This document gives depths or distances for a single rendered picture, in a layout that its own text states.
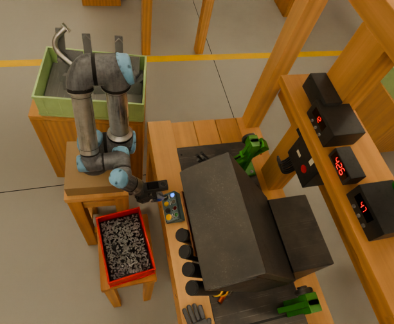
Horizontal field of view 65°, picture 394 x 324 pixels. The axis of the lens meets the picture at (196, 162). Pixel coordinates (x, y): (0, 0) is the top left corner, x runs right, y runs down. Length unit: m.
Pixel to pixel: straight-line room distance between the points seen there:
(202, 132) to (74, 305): 1.44
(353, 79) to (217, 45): 2.85
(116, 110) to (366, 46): 0.92
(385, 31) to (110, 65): 0.88
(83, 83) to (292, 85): 0.80
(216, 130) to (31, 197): 1.56
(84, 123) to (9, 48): 2.61
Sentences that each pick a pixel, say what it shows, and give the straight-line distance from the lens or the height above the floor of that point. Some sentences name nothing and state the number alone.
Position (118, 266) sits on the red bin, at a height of 0.87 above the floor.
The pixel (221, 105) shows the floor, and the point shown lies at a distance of 3.25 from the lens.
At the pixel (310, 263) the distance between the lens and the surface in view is 1.32.
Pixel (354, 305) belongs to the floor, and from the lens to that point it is 2.88.
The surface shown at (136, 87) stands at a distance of 2.04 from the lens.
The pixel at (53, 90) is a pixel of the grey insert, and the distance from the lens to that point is 2.13.
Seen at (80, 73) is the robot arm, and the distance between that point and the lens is 1.21.
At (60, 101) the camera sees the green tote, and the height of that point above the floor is 0.93.
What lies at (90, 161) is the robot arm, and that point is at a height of 1.22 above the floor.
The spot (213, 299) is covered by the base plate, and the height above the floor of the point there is 0.90.
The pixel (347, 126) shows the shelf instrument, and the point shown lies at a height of 1.62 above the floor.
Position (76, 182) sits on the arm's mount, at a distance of 1.64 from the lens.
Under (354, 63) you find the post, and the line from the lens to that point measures 1.20.
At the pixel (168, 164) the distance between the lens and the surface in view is 1.71.
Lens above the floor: 2.38
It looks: 58 degrees down
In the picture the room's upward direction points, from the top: 17 degrees clockwise
